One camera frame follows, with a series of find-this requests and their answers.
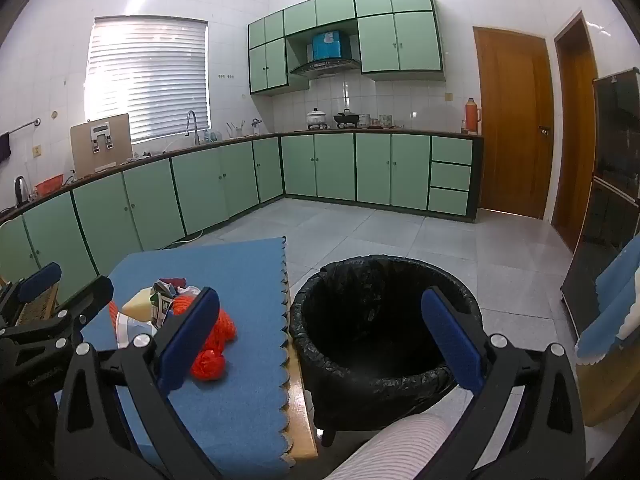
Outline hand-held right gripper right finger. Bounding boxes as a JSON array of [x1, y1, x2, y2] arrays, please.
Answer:
[[420, 286, 588, 480]]

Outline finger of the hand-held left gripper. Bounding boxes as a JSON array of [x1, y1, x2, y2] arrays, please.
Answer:
[[0, 275, 116, 358], [0, 261, 63, 331]]

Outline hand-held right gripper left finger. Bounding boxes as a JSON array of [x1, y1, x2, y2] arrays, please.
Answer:
[[55, 287, 223, 480]]

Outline orange mesh net bag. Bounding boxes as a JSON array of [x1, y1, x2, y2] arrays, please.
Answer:
[[170, 295, 238, 386]]

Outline drink carton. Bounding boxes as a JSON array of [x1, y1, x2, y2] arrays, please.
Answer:
[[149, 280, 176, 331]]

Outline yellow sponge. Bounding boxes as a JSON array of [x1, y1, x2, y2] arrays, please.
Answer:
[[122, 287, 156, 323]]

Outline black lined trash bin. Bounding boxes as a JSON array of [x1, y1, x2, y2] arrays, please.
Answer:
[[289, 255, 485, 448]]

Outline wooden woven chair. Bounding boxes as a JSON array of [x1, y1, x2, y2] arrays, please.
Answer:
[[14, 285, 57, 323]]

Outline blue felt mat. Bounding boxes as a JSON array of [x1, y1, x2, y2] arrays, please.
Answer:
[[575, 235, 640, 361], [55, 236, 293, 478]]

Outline red plastic basin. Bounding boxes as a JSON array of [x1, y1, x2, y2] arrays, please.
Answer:
[[34, 173, 65, 196]]

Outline person's striped trouser leg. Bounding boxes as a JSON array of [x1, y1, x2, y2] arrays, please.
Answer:
[[320, 410, 461, 480]]

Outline brown board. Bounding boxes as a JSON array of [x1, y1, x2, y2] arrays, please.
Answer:
[[70, 113, 133, 175]]

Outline green base cabinets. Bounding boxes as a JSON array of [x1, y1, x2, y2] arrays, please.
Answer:
[[0, 132, 483, 291]]

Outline red thermos flask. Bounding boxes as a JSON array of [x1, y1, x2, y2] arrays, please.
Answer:
[[465, 98, 482, 135]]

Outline white window blind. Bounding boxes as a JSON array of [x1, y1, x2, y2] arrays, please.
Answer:
[[85, 16, 211, 143]]

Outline black range hood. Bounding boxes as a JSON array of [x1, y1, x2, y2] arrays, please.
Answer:
[[289, 57, 362, 80]]

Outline wall towel rail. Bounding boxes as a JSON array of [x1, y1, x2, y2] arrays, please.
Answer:
[[0, 118, 42, 136]]

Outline wooden door with handle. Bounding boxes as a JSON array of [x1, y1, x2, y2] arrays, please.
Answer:
[[473, 26, 553, 220]]

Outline green wall cabinets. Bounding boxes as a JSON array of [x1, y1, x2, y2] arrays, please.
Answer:
[[247, 0, 447, 96]]

